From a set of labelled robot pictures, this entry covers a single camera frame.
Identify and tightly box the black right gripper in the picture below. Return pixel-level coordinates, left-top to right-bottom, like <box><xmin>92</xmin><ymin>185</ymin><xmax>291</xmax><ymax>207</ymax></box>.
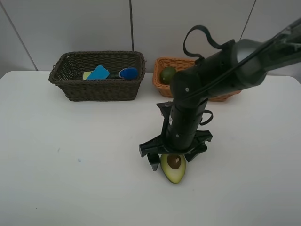
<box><xmin>139</xmin><ymin>130</ymin><xmax>213</xmax><ymax>171</ymax></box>

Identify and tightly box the halved avocado with pit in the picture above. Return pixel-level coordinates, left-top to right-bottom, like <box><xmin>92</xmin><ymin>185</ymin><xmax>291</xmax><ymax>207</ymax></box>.
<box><xmin>160</xmin><ymin>154</ymin><xmax>186</xmax><ymax>184</ymax></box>

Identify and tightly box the dark green lime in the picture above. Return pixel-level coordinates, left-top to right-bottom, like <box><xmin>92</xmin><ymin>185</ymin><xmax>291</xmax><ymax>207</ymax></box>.
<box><xmin>160</xmin><ymin>66</ymin><xmax>176</xmax><ymax>85</ymax></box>

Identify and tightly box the white bottle blue cap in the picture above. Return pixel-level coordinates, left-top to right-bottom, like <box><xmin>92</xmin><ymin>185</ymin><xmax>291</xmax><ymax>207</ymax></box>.
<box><xmin>118</xmin><ymin>67</ymin><xmax>139</xmax><ymax>80</ymax></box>

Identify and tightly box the dark green pump bottle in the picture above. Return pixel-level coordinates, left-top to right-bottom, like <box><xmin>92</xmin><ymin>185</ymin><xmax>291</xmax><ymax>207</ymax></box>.
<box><xmin>82</xmin><ymin>71</ymin><xmax>122</xmax><ymax>81</ymax></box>

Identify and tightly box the dark felt board eraser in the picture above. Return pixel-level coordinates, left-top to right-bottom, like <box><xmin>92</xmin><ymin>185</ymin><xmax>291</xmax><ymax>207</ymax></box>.
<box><xmin>86</xmin><ymin>65</ymin><xmax>110</xmax><ymax>81</ymax></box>

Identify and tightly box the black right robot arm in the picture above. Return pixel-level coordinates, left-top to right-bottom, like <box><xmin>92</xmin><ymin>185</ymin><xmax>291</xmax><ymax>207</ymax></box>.
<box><xmin>139</xmin><ymin>20</ymin><xmax>301</xmax><ymax>170</ymax></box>

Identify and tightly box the orange wicker basket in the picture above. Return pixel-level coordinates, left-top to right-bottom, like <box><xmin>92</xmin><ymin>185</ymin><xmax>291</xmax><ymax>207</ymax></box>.
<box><xmin>152</xmin><ymin>57</ymin><xmax>243</xmax><ymax>103</ymax></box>

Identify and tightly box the dark brown wicker basket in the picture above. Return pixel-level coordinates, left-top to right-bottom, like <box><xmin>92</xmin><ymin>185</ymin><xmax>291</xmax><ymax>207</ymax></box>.
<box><xmin>48</xmin><ymin>51</ymin><xmax>145</xmax><ymax>102</ymax></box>

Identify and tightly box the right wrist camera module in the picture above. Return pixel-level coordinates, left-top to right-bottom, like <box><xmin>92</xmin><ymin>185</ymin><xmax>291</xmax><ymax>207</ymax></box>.
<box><xmin>157</xmin><ymin>101</ymin><xmax>174</xmax><ymax>130</ymax></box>

